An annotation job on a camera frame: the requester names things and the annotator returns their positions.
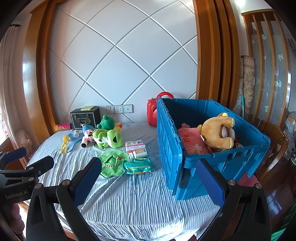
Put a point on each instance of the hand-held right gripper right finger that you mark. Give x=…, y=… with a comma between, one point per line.
x=211, y=183

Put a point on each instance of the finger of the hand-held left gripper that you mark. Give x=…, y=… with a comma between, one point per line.
x=13, y=154
x=41, y=164

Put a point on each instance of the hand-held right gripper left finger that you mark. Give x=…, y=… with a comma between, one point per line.
x=85, y=180

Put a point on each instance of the white tube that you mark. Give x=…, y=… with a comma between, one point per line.
x=84, y=145

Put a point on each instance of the blue plastic crate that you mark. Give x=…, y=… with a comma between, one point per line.
x=175, y=148

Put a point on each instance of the white bottle with green label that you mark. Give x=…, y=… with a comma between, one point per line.
x=138, y=153

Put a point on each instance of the person's left hand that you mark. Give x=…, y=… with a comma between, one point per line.
x=16, y=215

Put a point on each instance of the green plush leaf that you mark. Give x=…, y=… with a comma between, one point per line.
x=111, y=171

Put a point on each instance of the yellow toy tongs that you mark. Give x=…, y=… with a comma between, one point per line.
x=64, y=143

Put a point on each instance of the green plush pouch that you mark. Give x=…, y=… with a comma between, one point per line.
x=111, y=160

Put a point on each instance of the red chair cushion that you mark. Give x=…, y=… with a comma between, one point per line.
x=247, y=180

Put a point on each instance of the blue plastic toy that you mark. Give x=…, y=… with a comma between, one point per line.
x=74, y=141

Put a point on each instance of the pink and yellow can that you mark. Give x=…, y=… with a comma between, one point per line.
x=63, y=127

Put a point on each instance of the pink pig plush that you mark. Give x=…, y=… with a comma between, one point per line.
x=87, y=136

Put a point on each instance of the blue striped bed sheet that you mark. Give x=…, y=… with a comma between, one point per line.
x=127, y=197

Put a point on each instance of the pink flowered tissue pack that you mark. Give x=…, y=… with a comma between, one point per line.
x=192, y=141

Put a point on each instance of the light green frog plush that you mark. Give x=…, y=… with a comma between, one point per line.
x=111, y=136

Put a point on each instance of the brown bear plush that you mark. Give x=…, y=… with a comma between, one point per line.
x=215, y=132

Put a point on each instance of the green wet wipes pack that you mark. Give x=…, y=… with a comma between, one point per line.
x=136, y=165

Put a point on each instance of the black gift box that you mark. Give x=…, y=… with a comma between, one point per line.
x=79, y=118

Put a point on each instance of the pink and white tissue pack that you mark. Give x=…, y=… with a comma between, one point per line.
x=135, y=144

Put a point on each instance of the dark green frog plush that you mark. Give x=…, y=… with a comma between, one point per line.
x=106, y=122

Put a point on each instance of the pink plush toy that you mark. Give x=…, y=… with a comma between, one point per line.
x=185, y=126

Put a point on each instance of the yellow duck plush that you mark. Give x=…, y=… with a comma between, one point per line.
x=118, y=126

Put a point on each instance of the yellow notepad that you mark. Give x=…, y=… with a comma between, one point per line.
x=87, y=108

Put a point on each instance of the pale curtain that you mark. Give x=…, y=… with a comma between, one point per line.
x=11, y=81

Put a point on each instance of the wooden chair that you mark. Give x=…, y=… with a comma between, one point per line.
x=275, y=143

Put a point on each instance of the red small suitcase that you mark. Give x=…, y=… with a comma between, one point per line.
x=151, y=113

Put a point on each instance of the clear plastic bag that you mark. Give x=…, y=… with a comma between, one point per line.
x=291, y=125

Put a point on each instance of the rolled patterned carpet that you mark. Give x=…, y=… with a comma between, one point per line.
x=247, y=88

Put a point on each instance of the wooden screen divider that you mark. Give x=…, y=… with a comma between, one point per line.
x=268, y=58

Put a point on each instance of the white wall switch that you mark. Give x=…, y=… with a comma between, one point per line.
x=110, y=109

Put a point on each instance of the white wall outlet plate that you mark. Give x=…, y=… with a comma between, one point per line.
x=128, y=108

